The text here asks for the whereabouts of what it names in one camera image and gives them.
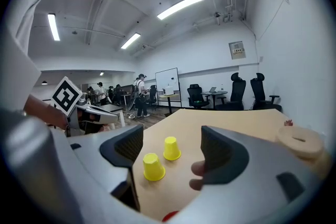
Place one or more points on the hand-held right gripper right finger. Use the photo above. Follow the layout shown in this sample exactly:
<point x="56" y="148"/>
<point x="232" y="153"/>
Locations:
<point x="249" y="191"/>

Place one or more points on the person's left forearm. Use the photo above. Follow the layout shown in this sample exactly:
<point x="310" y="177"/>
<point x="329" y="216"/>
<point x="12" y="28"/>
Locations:
<point x="44" y="112"/>

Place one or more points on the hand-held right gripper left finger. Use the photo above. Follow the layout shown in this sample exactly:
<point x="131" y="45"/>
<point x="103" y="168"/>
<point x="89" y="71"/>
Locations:
<point x="92" y="165"/>

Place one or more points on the white whiteboard on stand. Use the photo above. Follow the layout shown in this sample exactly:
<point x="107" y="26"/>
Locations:
<point x="167" y="80"/>

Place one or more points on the round dark table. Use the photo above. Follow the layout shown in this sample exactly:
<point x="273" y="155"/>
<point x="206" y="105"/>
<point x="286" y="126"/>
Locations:
<point x="214" y="93"/>

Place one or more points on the person's right hand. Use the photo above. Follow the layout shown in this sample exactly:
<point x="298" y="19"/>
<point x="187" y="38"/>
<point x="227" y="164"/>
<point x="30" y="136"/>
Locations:
<point x="197" y="168"/>

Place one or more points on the long ceiling light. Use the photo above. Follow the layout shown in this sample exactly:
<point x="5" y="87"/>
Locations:
<point x="53" y="26"/>
<point x="130" y="40"/>
<point x="181" y="5"/>

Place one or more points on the red paper cup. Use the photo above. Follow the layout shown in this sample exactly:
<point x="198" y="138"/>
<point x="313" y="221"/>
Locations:
<point x="170" y="216"/>

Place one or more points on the light wooden standing table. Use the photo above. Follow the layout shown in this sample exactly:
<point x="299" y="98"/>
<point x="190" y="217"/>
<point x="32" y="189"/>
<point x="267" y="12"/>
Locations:
<point x="170" y="98"/>

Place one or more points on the person's grey sweatshirt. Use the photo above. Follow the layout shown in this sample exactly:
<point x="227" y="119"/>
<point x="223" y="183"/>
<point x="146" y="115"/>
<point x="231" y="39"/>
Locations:
<point x="15" y="60"/>

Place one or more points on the white box appliance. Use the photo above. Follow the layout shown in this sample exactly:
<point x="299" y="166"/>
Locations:
<point x="168" y="91"/>

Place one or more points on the ceiling security camera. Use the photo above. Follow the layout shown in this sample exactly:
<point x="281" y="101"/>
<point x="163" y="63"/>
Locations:
<point x="143" y="46"/>
<point x="217" y="15"/>

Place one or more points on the person's left hand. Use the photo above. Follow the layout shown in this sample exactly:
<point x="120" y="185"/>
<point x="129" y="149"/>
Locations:
<point x="93" y="117"/>

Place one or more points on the yellow paper cup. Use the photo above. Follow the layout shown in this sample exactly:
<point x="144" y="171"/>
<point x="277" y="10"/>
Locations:
<point x="172" y="148"/>
<point x="153" y="168"/>

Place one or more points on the black office chair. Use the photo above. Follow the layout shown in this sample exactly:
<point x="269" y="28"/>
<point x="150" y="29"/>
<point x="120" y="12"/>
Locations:
<point x="236" y="91"/>
<point x="197" y="99"/>
<point x="152" y="95"/>
<point x="262" y="91"/>

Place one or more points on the grey wall electrical panel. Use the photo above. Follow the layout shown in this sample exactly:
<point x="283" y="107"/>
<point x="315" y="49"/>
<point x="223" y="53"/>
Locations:
<point x="237" y="49"/>

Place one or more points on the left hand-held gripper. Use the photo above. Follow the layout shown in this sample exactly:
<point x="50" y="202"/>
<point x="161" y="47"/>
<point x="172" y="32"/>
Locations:
<point x="67" y="95"/>

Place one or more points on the grey laptop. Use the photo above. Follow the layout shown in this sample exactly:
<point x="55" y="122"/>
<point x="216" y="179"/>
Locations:
<point x="212" y="89"/>

